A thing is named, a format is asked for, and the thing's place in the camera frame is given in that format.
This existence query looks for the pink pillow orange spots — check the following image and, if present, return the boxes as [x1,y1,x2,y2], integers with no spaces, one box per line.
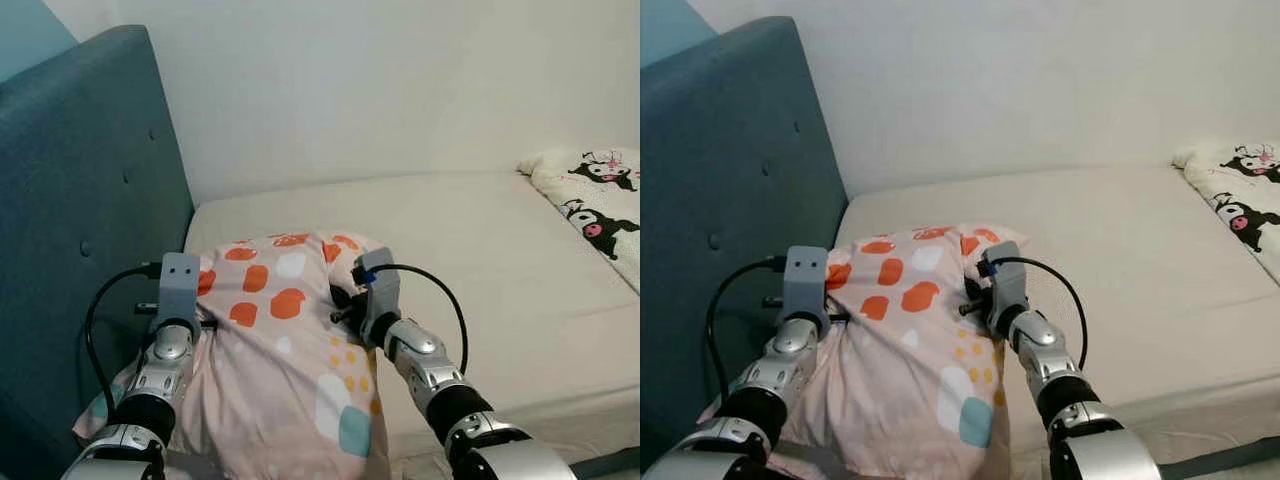
[72,232,401,480]
[700,225,1029,480]

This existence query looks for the blue grey upholstered headboard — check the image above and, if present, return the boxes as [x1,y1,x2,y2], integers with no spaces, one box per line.
[640,15,849,480]
[0,25,196,480]

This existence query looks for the cream mattress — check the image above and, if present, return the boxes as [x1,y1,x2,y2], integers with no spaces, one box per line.
[835,165,1280,466]
[183,170,641,471]

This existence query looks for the cream cartoon print quilt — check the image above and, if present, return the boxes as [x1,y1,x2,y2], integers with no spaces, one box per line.
[1172,142,1280,283]
[517,147,641,294]

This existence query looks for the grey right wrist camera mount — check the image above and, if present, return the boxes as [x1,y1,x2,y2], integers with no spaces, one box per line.
[978,240,1031,336]
[352,247,403,346]

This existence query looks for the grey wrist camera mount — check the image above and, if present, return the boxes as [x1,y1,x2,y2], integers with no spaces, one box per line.
[978,240,1031,336]
[352,247,403,346]
[780,245,831,326]
[155,252,203,336]

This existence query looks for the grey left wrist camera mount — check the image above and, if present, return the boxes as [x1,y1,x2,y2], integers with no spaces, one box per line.
[780,245,831,326]
[155,252,203,336]

